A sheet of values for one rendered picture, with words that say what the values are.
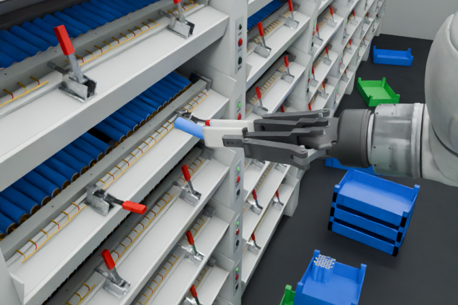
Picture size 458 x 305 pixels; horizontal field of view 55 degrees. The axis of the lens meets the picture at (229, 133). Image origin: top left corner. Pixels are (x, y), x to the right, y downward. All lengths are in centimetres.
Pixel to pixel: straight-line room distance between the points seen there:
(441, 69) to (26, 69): 46
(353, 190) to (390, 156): 148
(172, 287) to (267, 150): 57
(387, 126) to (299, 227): 152
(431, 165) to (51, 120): 44
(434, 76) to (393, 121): 16
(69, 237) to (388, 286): 143
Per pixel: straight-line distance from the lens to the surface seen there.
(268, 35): 134
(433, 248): 210
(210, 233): 117
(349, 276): 185
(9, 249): 63
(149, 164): 78
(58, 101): 58
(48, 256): 65
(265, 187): 163
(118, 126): 81
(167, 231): 92
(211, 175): 105
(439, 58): 37
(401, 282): 191
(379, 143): 54
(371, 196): 200
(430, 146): 53
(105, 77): 64
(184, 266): 110
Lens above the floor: 137
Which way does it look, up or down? 31 degrees down
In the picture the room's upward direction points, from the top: straight up
